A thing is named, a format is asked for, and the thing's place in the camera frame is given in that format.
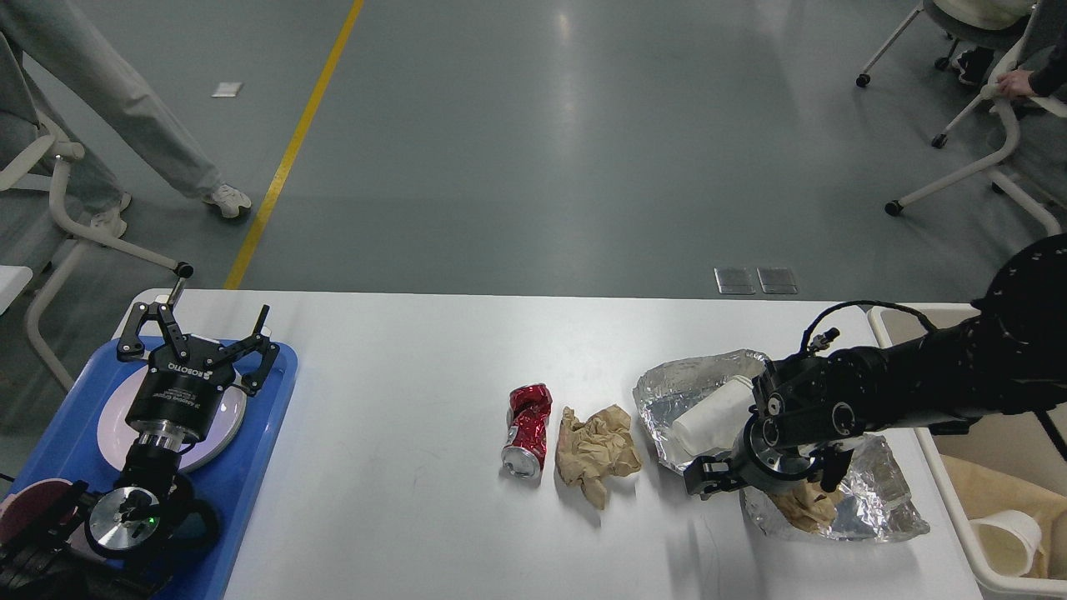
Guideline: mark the white chair base far right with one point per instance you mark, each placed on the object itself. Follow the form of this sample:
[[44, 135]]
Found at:
[[1013, 150]]

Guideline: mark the blue plastic tray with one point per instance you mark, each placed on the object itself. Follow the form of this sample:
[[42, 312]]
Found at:
[[230, 482]]

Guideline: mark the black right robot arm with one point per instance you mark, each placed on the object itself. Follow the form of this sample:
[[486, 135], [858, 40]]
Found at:
[[1007, 359]]

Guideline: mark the grey office chair left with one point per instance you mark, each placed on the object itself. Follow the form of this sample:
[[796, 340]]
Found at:
[[34, 143]]

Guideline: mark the person in grey trousers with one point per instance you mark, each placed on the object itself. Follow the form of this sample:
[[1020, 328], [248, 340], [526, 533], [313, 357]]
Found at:
[[61, 38]]

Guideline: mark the green plate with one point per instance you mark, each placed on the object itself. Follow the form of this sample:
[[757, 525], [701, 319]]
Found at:
[[220, 436]]

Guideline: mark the white paper cup lying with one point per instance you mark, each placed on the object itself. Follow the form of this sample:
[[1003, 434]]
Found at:
[[716, 420]]

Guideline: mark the white side table corner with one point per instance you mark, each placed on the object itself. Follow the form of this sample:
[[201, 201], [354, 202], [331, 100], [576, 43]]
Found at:
[[13, 281]]

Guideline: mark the metal floor socket plates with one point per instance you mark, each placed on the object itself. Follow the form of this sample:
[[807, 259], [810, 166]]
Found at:
[[745, 281]]

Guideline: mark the aluminium foil sheet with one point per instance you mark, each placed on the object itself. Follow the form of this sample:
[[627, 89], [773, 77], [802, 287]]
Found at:
[[877, 505], [667, 391]]

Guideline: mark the white chair right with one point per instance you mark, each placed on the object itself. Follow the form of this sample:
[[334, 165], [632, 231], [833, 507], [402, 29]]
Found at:
[[984, 37]]

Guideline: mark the beige plastic bin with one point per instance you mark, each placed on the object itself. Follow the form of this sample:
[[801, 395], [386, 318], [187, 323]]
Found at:
[[1015, 445]]

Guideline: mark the pink plate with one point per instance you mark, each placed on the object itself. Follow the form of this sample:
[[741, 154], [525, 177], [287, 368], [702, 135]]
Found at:
[[114, 437]]

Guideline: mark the pink mug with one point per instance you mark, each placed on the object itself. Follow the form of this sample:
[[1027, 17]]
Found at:
[[47, 515]]

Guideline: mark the crushed red soda can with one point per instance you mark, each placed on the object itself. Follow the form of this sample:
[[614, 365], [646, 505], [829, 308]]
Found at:
[[526, 447]]

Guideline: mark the brown paper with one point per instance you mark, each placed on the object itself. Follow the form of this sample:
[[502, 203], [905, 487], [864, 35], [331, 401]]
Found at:
[[589, 451], [808, 507]]

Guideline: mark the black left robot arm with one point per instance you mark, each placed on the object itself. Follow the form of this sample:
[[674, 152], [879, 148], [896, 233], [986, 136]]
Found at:
[[145, 481]]

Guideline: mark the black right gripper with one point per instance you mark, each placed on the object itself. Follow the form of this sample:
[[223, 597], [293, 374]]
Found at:
[[808, 410]]

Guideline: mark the brown paper bag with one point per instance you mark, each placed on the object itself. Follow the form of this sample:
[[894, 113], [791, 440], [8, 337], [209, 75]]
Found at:
[[984, 492]]

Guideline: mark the dark blue mug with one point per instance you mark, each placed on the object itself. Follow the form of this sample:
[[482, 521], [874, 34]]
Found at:
[[196, 533]]

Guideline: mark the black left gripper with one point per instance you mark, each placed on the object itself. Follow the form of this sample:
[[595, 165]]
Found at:
[[183, 387]]

